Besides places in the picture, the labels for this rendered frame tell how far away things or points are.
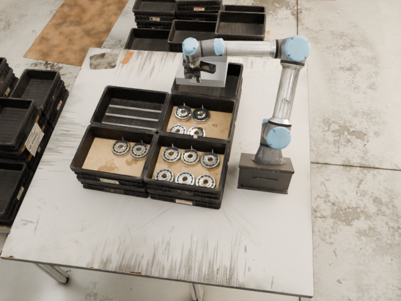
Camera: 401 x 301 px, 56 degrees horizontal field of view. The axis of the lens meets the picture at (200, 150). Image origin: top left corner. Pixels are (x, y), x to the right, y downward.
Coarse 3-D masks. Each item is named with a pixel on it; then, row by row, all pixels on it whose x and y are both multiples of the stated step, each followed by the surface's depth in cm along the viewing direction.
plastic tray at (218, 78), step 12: (180, 60) 214; (204, 60) 219; (216, 60) 218; (228, 60) 216; (180, 72) 215; (204, 72) 214; (216, 72) 213; (192, 84) 209; (204, 84) 207; (216, 84) 206
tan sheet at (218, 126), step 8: (192, 112) 226; (216, 112) 225; (176, 120) 223; (192, 120) 222; (216, 120) 221; (224, 120) 221; (168, 128) 220; (208, 128) 218; (216, 128) 218; (224, 128) 218; (208, 136) 215; (216, 136) 215; (224, 136) 215
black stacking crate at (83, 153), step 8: (96, 128) 212; (104, 128) 210; (88, 136) 211; (96, 136) 219; (104, 136) 217; (112, 136) 216; (120, 136) 214; (128, 136) 212; (136, 136) 211; (144, 136) 209; (152, 136) 208; (88, 144) 212; (80, 152) 203; (80, 160) 205; (80, 176) 204; (88, 176) 201; (96, 176) 199; (104, 176) 198; (112, 184) 202; (120, 184) 201; (128, 184) 200; (136, 184) 198; (144, 184) 200
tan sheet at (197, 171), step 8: (160, 152) 211; (200, 152) 209; (160, 160) 208; (160, 168) 205; (168, 168) 205; (176, 168) 204; (184, 168) 204; (192, 168) 204; (200, 168) 204; (152, 176) 202; (176, 176) 202; (216, 176) 200; (216, 184) 198
